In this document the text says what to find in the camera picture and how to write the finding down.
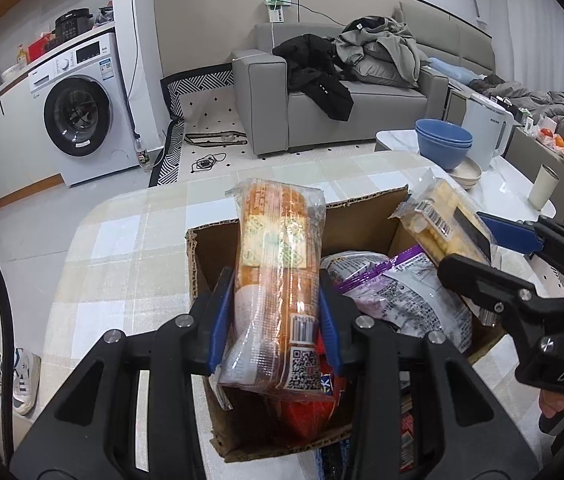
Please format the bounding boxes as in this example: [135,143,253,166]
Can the grey clothes pile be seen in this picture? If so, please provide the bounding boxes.
[332,16,423,88]

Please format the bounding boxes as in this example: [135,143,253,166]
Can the white washing machine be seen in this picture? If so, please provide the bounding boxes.
[28,32,145,188]

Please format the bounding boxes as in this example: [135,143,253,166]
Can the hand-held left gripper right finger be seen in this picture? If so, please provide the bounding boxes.
[318,280,545,480]

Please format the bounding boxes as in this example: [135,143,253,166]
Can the grey padded furniture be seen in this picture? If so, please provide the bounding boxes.
[504,127,564,226]

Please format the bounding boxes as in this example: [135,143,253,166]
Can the white electric kettle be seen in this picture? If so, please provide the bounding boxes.
[462,92,513,171]

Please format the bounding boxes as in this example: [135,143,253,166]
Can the green white wall socket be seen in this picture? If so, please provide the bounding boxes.
[264,0,291,22]

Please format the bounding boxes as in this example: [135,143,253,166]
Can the light blue cloth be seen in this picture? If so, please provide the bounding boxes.
[424,57,483,86]

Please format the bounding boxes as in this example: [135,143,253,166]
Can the cream cup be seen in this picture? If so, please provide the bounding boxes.
[528,164,560,211]

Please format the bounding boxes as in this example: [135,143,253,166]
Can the purple white snack packet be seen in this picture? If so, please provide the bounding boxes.
[319,245,474,353]

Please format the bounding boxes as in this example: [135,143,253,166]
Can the clear yellow snack packet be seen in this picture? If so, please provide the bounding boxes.
[388,169,503,271]

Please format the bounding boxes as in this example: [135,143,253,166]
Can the beige checked tablecloth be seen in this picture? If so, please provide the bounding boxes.
[42,150,553,480]

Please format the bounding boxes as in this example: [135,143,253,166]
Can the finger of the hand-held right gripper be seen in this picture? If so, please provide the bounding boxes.
[437,254,536,312]
[477,211,564,295]

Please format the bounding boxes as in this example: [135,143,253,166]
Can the person's right hand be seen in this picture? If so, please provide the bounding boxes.
[538,389,564,420]

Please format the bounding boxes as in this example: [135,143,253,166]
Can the red snack packet blue lettering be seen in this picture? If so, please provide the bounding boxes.
[279,374,353,438]

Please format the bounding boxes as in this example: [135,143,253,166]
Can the black charger cable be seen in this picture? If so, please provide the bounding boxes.
[192,152,227,173]

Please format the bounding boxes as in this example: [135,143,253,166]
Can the black pressure cooker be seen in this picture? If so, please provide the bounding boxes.
[55,7,93,41]

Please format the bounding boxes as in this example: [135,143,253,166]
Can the black white patterned rug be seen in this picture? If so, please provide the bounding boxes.
[148,65,377,188]

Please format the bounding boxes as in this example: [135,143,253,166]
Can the beige plate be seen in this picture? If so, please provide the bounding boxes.
[447,156,483,188]

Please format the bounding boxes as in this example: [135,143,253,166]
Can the red box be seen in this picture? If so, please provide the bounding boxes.
[28,34,57,61]

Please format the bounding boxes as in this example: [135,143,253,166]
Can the clear orange cracker packet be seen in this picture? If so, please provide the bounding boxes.
[214,177,335,403]

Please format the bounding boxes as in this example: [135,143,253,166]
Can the grey sofa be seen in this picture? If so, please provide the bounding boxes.
[232,0,495,157]

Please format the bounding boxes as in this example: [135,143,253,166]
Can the red packet with barcode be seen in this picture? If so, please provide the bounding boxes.
[398,370,417,473]

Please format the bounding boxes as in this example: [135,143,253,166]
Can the pile of oranges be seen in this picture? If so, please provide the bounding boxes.
[537,127,564,153]

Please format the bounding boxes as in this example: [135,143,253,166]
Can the black jacket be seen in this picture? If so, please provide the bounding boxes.
[272,34,355,122]

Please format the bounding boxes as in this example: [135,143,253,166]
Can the brown cardboard box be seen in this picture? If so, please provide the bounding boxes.
[185,185,508,463]

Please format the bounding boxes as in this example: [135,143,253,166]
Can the grey blanket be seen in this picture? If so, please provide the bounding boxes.
[472,74,564,181]

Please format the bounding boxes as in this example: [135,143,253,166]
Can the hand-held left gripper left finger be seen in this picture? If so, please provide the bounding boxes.
[9,266,237,480]

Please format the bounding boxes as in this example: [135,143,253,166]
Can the blue bowl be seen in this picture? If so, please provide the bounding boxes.
[415,118,474,151]
[419,141,474,171]

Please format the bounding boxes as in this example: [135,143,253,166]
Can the white kitchen counter cabinet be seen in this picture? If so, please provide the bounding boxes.
[0,55,70,211]

